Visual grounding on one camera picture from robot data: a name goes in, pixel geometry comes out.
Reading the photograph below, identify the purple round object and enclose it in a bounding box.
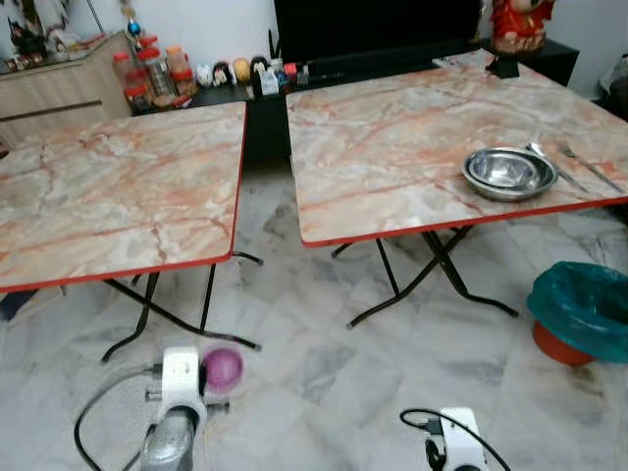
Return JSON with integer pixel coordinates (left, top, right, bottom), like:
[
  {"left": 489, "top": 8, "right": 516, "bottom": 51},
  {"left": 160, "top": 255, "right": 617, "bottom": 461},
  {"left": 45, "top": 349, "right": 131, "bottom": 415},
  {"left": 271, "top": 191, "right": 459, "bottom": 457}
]
[{"left": 201, "top": 346, "right": 244, "bottom": 396}]

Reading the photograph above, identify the stainless steel fork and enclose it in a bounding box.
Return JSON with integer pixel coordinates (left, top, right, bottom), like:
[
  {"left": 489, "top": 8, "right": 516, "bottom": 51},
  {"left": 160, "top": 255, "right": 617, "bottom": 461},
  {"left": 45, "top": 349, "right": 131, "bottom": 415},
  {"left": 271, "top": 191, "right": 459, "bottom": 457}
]
[{"left": 559, "top": 143, "right": 626, "bottom": 193}]

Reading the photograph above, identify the green plastic bin bag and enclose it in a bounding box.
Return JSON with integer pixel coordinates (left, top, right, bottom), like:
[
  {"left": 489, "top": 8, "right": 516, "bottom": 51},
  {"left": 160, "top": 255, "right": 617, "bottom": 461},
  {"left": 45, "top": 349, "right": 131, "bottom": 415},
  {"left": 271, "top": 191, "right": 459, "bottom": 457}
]
[{"left": 527, "top": 261, "right": 628, "bottom": 365}]

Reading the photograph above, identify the stainless steel spoon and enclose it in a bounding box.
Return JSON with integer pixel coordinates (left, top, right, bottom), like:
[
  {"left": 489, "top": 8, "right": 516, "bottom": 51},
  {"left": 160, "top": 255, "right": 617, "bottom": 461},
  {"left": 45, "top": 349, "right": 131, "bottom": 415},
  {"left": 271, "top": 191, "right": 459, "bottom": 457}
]
[{"left": 526, "top": 142, "right": 590, "bottom": 194}]

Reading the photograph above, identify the orange waste bin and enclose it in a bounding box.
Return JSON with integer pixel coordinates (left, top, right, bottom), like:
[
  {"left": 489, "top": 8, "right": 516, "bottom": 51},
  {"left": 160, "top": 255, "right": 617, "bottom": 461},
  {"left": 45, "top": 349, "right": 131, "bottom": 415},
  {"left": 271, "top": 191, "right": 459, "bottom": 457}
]
[{"left": 533, "top": 320, "right": 596, "bottom": 368}]

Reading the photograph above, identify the stainless steel bowl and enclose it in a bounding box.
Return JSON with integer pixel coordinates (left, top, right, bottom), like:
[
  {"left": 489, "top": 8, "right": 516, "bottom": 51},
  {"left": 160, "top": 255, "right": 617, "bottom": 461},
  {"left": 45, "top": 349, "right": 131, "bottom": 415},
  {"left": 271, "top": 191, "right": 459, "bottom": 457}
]
[{"left": 462, "top": 147, "right": 559, "bottom": 203}]

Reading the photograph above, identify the dark sofa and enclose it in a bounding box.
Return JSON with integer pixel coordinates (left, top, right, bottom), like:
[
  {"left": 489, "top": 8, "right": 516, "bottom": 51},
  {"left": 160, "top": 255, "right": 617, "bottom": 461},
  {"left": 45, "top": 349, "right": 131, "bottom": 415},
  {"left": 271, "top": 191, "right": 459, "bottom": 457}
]
[{"left": 595, "top": 74, "right": 628, "bottom": 121}]

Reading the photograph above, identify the small black box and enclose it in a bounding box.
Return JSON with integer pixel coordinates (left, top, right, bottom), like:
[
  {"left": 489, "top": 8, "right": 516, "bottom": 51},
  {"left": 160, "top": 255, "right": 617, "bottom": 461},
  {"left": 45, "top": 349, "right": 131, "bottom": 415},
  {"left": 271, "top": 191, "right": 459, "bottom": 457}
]
[{"left": 488, "top": 54, "right": 522, "bottom": 79}]

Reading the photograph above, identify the red doll figurine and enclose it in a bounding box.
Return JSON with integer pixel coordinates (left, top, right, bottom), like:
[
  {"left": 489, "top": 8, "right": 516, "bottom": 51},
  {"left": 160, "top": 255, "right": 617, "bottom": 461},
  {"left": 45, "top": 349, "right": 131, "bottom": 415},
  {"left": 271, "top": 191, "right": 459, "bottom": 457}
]
[{"left": 488, "top": 0, "right": 555, "bottom": 55}]

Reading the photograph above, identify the printed paper sheet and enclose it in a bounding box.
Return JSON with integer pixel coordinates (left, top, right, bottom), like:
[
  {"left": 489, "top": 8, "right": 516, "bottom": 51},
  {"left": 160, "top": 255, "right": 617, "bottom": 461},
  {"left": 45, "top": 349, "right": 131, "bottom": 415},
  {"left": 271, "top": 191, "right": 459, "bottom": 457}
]
[{"left": 432, "top": 51, "right": 492, "bottom": 73}]

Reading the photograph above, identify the marble top folding table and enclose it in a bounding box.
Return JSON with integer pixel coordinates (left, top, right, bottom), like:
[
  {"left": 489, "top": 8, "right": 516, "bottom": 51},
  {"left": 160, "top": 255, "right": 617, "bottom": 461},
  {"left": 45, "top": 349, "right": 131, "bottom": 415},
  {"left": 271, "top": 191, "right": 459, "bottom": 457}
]
[
  {"left": 285, "top": 63, "right": 628, "bottom": 330},
  {"left": 0, "top": 101, "right": 264, "bottom": 363}
]

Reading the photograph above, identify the black television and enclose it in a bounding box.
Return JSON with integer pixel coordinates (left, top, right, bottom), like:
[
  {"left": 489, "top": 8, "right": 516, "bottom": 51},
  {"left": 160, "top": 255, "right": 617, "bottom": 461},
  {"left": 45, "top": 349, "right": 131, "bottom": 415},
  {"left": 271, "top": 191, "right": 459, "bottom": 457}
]
[{"left": 274, "top": 0, "right": 484, "bottom": 66}]

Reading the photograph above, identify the small white card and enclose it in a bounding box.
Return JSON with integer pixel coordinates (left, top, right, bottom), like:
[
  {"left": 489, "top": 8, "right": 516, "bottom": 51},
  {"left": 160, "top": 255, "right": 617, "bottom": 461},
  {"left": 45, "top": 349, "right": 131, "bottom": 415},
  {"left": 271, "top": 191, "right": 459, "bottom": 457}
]
[{"left": 257, "top": 71, "right": 282, "bottom": 97}]

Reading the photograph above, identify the orange-filled red-lidded jar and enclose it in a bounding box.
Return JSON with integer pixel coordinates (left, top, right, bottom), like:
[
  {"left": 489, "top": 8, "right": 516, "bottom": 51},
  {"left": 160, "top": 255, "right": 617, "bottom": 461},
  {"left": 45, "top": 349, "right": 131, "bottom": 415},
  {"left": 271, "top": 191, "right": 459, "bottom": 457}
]
[{"left": 167, "top": 44, "right": 195, "bottom": 94}]

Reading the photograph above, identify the large red-lidded clear jar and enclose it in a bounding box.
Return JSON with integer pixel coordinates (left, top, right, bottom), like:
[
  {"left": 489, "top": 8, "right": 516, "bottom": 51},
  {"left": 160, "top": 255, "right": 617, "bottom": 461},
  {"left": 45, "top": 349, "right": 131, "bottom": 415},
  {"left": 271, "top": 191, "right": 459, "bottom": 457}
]
[{"left": 137, "top": 46, "right": 177, "bottom": 100}]

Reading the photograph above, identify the slim red-lidded clear jar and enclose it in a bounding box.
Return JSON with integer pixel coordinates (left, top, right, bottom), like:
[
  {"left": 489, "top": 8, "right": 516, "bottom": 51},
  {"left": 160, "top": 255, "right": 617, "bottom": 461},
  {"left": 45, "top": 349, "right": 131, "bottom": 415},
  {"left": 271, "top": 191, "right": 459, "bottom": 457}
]
[{"left": 112, "top": 51, "right": 134, "bottom": 101}]

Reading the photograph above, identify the light wooden cabinet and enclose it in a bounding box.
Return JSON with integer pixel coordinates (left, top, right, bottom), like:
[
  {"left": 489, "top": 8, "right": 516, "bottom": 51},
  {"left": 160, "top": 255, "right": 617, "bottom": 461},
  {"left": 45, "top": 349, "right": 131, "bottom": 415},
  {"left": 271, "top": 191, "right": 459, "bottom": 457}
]
[{"left": 0, "top": 32, "right": 138, "bottom": 148}]

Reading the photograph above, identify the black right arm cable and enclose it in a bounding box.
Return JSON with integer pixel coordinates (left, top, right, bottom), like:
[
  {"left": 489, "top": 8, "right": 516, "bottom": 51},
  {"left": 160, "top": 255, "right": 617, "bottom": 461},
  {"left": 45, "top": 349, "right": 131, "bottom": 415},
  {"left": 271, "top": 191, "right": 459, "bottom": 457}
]
[{"left": 399, "top": 408, "right": 511, "bottom": 471}]

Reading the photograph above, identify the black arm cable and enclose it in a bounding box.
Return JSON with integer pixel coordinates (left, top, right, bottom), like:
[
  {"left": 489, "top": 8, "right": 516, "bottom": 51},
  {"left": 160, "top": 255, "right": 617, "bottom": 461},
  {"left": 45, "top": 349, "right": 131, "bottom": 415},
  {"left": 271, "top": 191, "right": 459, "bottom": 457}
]
[
  {"left": 74, "top": 363, "right": 163, "bottom": 471},
  {"left": 399, "top": 408, "right": 511, "bottom": 471}
]

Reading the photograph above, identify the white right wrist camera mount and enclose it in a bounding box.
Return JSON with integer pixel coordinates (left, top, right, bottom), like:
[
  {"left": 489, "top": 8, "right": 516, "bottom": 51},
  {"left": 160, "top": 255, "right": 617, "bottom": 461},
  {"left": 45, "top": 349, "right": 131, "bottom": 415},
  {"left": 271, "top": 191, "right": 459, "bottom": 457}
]
[{"left": 424, "top": 407, "right": 489, "bottom": 471}]

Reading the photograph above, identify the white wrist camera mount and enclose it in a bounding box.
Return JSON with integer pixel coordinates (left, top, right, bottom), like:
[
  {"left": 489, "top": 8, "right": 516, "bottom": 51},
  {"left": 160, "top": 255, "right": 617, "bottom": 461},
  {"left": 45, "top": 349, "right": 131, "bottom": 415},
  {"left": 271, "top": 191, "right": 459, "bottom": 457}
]
[
  {"left": 424, "top": 407, "right": 489, "bottom": 471},
  {"left": 147, "top": 343, "right": 210, "bottom": 414}
]

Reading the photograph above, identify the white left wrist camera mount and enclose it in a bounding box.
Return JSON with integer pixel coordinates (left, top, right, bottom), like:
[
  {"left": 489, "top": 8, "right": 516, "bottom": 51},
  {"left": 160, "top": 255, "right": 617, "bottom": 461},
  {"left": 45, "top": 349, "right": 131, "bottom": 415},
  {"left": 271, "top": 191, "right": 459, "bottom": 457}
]
[{"left": 147, "top": 343, "right": 210, "bottom": 414}]

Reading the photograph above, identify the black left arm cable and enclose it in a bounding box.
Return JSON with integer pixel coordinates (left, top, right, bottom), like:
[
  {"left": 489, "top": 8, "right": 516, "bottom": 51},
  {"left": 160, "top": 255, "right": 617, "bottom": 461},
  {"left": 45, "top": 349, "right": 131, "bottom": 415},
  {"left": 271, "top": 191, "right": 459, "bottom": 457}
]
[{"left": 74, "top": 363, "right": 163, "bottom": 471}]

